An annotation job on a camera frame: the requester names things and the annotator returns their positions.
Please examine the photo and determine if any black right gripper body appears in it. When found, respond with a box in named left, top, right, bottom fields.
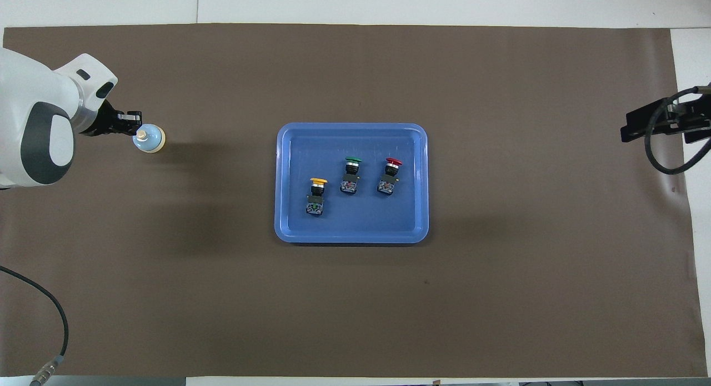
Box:
left=671, top=89, right=711, bottom=146

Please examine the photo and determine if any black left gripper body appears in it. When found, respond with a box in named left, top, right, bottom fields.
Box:
left=83, top=99, right=128, bottom=138

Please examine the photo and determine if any yellow push button switch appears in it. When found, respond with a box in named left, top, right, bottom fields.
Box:
left=305, top=177, right=329, bottom=218

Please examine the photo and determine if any green push button switch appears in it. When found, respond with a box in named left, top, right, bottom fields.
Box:
left=339, top=156, right=363, bottom=197

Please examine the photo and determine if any red push button switch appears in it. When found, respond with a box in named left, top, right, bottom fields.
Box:
left=376, top=157, right=403, bottom=197

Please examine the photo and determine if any blue plastic tray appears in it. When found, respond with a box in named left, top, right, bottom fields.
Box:
left=274, top=122, right=430, bottom=245

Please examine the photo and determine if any brown paper table mat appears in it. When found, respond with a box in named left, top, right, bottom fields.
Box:
left=0, top=23, right=704, bottom=379

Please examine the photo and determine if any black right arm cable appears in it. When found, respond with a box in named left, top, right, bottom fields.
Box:
left=644, top=84, right=711, bottom=176

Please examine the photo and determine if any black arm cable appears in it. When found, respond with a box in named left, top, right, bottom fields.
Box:
left=644, top=84, right=711, bottom=176
left=0, top=265, right=69, bottom=386

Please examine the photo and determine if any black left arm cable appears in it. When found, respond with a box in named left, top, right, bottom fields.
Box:
left=0, top=265, right=69, bottom=386

